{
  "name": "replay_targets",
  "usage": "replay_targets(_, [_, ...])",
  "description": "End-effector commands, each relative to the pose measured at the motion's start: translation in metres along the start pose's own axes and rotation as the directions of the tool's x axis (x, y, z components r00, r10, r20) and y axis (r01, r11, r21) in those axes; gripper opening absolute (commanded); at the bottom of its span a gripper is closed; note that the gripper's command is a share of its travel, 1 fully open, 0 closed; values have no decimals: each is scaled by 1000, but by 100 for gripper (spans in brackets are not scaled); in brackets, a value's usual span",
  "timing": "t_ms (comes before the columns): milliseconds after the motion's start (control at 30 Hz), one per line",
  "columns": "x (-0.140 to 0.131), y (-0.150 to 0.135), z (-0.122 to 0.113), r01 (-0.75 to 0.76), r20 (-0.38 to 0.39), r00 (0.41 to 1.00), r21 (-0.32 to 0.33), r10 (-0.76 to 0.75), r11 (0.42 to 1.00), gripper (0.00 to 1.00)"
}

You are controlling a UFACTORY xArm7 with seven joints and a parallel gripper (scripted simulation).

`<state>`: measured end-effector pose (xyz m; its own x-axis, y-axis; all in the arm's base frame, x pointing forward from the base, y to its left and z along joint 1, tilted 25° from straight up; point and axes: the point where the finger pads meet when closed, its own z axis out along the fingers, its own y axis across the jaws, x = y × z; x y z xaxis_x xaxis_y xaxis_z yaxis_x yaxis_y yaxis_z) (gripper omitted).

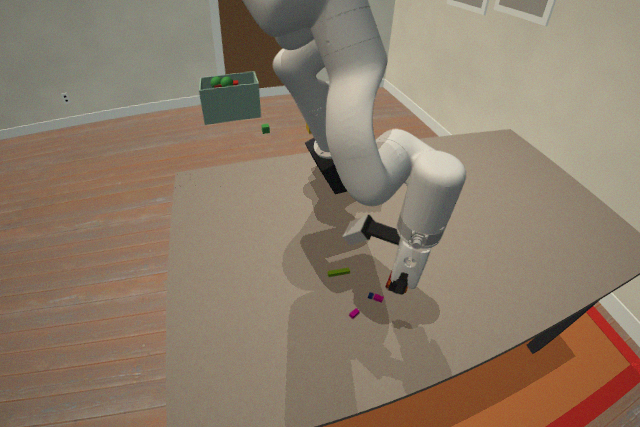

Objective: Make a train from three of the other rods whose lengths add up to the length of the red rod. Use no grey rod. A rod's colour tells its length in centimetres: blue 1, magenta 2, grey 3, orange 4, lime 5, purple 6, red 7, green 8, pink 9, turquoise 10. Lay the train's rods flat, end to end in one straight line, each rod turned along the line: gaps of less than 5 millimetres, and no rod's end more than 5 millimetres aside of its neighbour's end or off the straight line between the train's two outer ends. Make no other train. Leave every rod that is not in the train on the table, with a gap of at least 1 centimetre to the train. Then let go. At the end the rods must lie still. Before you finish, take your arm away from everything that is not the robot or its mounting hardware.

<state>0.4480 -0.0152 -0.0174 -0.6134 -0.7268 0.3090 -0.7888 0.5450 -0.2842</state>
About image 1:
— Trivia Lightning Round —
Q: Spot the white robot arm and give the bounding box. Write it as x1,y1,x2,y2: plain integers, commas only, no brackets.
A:
242,0,466,249

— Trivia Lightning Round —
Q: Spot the lime green rod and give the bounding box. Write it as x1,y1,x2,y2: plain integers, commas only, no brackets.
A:
327,268,350,277

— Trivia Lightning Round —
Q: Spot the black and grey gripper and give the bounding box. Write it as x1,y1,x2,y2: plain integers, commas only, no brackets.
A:
388,227,440,295

